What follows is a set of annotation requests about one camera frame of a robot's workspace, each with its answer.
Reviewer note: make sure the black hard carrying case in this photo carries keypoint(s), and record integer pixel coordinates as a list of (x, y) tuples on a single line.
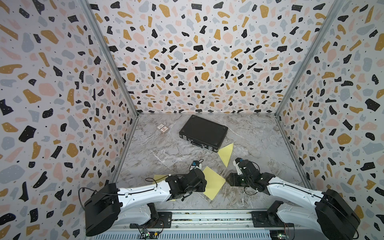
[(203, 133)]

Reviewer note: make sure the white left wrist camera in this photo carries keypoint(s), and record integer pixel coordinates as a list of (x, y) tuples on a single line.
[(196, 164)]

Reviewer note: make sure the aluminium corner post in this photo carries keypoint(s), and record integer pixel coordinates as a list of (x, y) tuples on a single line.
[(86, 9), (337, 5)]

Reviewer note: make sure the aluminium corner post left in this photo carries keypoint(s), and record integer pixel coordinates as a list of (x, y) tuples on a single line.
[(86, 9)]

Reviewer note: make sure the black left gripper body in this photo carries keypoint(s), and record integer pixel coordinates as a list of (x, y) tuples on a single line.
[(201, 187)]

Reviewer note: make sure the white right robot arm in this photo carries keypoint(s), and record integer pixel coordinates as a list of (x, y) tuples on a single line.
[(326, 212)]

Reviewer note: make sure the playing card box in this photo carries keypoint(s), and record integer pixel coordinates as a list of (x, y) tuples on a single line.
[(162, 128)]

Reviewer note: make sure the aluminium corner post right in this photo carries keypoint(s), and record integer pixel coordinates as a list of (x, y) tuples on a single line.
[(337, 5)]

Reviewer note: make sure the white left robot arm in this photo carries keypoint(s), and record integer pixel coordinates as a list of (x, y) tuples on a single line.
[(112, 205)]

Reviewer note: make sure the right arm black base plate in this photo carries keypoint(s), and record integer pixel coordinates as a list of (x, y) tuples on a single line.
[(261, 219)]

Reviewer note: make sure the aluminium mounting rail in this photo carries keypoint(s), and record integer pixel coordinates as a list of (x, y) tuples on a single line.
[(211, 225)]

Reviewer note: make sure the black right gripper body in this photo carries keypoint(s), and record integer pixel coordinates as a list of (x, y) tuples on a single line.
[(239, 181)]

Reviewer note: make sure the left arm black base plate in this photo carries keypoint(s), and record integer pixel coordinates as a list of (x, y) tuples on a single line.
[(162, 220)]

